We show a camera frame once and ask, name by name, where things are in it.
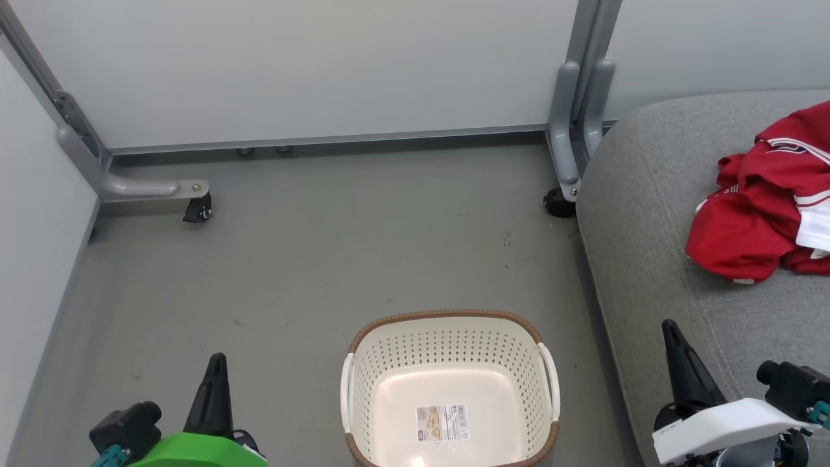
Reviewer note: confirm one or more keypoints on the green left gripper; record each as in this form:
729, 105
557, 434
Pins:
194, 453

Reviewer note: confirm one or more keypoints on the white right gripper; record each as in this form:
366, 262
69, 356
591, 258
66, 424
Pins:
720, 428

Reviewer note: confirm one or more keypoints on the red and white clothing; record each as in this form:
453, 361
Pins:
746, 227

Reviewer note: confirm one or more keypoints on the white perforated laundry basket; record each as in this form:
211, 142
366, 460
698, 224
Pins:
389, 363

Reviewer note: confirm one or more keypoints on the grey fabric sofa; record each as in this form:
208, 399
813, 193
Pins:
648, 259

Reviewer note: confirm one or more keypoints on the black caster wheel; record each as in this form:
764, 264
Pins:
557, 203
198, 209

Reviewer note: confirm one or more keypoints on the long grey partition foot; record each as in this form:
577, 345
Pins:
136, 188

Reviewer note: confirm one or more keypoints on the paper label sticker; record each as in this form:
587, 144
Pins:
441, 423

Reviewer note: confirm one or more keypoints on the white partition panel plain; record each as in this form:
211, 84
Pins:
32, 227

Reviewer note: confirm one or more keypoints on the grey upright partition foot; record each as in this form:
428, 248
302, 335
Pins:
598, 104
563, 130

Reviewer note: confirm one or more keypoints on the white partition panel beside sofa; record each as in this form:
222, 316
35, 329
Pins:
713, 45

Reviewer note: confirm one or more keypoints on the white partition panel with levelling feet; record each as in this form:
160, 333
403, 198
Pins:
292, 65

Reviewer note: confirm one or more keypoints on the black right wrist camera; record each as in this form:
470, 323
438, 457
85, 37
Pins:
794, 389

